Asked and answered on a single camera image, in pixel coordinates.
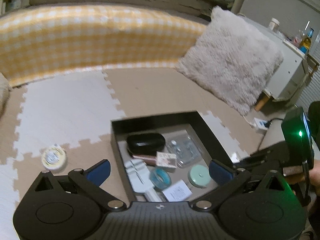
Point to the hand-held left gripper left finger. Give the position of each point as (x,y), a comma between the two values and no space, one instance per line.
(100,171)

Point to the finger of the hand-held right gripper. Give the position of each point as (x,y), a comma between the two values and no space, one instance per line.
(260,155)

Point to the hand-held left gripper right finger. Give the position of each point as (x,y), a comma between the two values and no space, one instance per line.
(220,172)

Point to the white striped packet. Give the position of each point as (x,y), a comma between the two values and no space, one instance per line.
(137,175)

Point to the clear plastic blister pack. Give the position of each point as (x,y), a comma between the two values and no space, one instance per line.
(186,150)

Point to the pink box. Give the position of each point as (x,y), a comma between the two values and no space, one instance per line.
(145,158)

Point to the white round tin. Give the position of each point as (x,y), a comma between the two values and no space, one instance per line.
(53,157)

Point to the black glasses case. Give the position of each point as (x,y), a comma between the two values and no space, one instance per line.
(145,143)

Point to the small patterned box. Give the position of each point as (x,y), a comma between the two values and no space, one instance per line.
(166,160)

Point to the small white box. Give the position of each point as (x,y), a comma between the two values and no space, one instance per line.
(154,195)

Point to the teal tape roll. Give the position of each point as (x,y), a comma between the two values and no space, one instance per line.
(160,178)

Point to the black shallow box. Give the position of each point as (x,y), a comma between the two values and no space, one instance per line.
(155,123)

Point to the person's right hand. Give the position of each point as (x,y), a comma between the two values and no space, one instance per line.
(315,171)

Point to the white power strip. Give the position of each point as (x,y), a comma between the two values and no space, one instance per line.
(261,124)

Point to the white cabinet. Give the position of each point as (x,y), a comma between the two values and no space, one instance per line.
(287,75)

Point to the foam puzzle floor mat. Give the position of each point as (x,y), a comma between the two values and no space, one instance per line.
(70,105)

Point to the wooden rack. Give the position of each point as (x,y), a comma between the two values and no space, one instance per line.
(314,66)

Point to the fluffy beige pillow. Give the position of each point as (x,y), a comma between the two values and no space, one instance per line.
(232,60)

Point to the yellow liquid bottle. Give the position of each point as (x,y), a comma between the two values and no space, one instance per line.
(307,42)

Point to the clear bottle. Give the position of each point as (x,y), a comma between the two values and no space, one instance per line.
(298,38)

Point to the white cup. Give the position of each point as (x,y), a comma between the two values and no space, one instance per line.
(274,24)

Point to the fluffy cream cushion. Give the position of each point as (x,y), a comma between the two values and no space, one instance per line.
(3,92)

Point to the yellow checkered bolster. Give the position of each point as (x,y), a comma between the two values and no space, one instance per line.
(87,42)

